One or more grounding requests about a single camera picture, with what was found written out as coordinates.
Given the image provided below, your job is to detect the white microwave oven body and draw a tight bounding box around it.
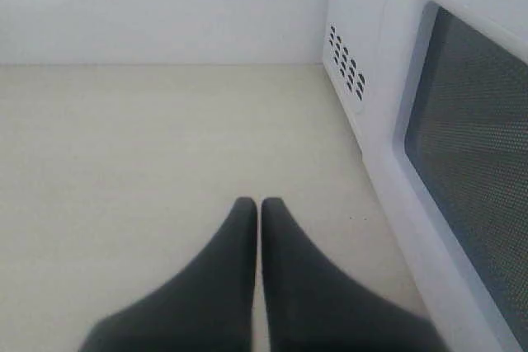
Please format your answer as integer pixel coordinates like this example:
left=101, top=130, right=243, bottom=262
left=323, top=0, right=527, bottom=174

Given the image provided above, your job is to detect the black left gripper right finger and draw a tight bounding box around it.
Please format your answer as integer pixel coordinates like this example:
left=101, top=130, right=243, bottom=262
left=261, top=197, right=446, bottom=351

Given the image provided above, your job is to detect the white microwave door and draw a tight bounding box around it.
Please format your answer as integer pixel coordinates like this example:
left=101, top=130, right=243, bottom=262
left=362, top=0, right=527, bottom=351

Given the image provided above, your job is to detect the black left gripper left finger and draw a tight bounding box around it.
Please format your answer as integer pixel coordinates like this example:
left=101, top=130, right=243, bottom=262
left=80, top=197, right=257, bottom=351

